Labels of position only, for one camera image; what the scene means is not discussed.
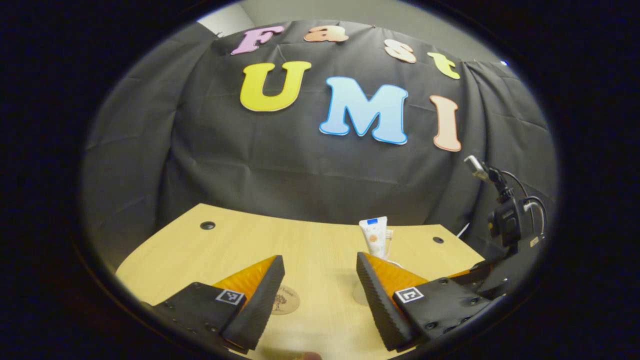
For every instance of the round wooden coaster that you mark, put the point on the round wooden coaster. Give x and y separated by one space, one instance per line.
287 300

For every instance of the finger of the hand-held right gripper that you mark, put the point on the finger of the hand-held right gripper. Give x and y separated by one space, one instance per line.
475 274

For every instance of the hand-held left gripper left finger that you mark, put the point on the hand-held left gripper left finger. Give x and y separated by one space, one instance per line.
260 300

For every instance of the black backdrop cloth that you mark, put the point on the black backdrop cloth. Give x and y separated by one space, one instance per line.
300 170

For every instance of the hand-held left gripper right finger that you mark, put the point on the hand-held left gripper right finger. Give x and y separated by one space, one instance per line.
380 300

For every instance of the wooden desktop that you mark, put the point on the wooden desktop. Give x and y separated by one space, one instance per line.
310 250

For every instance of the white toothpaste tube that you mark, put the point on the white toothpaste tube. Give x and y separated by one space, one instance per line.
374 237

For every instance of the beige toothbrush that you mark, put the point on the beige toothbrush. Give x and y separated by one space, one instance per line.
389 242

